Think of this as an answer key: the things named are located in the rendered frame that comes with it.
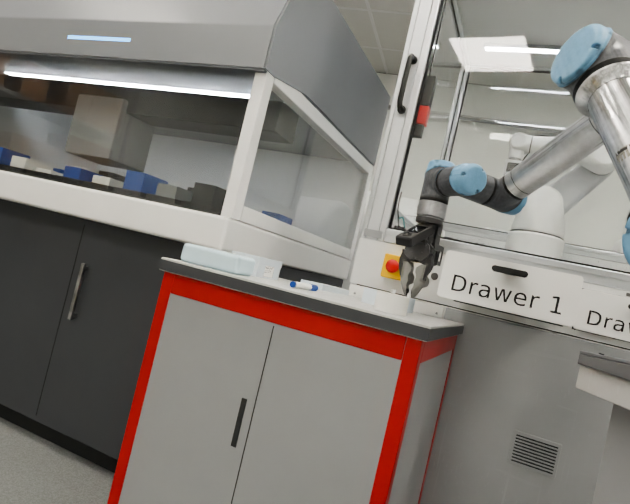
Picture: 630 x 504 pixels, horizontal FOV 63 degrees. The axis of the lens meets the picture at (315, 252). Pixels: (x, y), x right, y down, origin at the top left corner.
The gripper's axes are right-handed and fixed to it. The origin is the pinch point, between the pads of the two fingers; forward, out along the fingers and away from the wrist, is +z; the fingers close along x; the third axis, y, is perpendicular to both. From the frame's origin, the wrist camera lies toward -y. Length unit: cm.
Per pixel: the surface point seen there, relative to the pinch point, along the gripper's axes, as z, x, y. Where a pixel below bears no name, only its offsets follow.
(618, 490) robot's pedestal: 22, -55, -28
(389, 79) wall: -194, 215, 275
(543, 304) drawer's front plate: -4.0, -33.2, -2.5
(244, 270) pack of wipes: 3.9, 21.7, -38.0
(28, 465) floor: 81, 98, -37
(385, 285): -0.4, 17.6, 17.6
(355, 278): -0.4, 27.1, 14.9
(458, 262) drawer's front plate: -9.2, -14.7, -7.7
